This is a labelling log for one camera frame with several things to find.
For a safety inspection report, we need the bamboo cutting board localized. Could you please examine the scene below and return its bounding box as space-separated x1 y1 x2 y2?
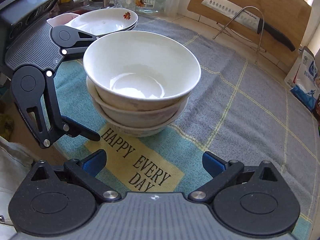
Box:
187 0 312 67

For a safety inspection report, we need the white and blue salt bag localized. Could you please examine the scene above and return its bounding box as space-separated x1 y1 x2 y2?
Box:
284 45 320 112

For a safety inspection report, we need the steel sink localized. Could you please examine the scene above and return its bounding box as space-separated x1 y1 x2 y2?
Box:
72 4 113 15

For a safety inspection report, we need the santoku kitchen knife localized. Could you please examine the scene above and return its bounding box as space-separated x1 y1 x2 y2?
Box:
201 0 296 52

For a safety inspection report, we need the clear glass mug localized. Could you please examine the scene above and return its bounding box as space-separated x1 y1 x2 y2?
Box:
112 0 139 12

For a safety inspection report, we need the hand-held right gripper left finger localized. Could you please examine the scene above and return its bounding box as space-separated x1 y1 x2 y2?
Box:
29 149 123 204

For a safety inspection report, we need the metal wire rack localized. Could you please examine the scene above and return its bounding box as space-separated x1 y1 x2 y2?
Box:
212 6 267 65

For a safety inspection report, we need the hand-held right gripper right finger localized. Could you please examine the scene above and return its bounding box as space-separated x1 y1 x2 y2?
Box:
186 152 282 203

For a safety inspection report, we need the white ceramic bowl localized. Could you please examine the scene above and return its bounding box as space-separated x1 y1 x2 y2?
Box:
86 76 190 128
83 30 202 112
99 110 181 138

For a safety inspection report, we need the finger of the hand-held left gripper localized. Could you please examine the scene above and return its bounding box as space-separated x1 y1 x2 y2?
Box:
14 70 101 150
60 31 101 62

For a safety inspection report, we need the person's white clothing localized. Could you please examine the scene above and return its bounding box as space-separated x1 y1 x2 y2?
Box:
0 140 34 230

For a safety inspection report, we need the grey checked towel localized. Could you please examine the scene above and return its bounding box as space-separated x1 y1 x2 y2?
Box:
41 15 320 230

